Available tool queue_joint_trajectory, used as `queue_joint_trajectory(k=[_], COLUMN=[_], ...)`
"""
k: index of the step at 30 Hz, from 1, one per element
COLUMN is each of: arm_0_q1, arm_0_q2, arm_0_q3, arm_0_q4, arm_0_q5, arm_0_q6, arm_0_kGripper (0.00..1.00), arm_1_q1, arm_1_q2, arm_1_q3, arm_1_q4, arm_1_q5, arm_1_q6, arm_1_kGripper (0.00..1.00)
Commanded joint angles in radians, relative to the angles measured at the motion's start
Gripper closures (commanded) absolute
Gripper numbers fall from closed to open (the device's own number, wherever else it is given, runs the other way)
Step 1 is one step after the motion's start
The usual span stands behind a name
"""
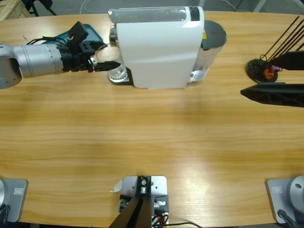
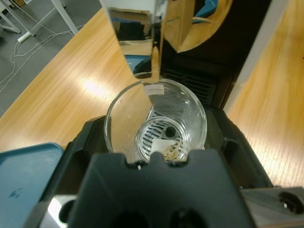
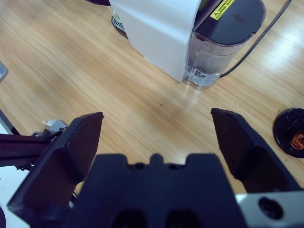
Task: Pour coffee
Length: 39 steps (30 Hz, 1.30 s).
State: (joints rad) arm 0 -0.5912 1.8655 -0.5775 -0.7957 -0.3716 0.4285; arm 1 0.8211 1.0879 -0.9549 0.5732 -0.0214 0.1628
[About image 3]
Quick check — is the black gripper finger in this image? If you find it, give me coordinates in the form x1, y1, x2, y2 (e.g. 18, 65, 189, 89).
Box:
6, 111, 105, 228
210, 108, 301, 194

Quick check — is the black machine power cable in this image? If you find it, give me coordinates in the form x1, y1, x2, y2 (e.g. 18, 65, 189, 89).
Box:
219, 0, 293, 78

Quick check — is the orange coffee capsule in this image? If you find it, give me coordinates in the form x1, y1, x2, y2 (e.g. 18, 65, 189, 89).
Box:
290, 134, 304, 151

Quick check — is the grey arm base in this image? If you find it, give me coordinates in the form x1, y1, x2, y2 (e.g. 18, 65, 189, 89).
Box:
0, 61, 9, 84

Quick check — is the black capsule holder with rods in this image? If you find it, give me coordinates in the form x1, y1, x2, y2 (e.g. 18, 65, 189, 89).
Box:
272, 108, 304, 159

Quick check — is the white capsule coffee machine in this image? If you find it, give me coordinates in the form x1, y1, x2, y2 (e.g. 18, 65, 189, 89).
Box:
108, 0, 202, 83

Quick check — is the black mount post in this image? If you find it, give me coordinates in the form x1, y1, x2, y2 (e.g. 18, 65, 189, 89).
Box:
0, 133, 57, 168

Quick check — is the clear water tank black lid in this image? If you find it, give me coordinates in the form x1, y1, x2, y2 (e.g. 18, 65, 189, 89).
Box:
182, 0, 266, 91

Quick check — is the white paper tag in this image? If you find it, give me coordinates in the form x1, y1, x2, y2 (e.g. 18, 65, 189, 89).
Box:
42, 118, 57, 128

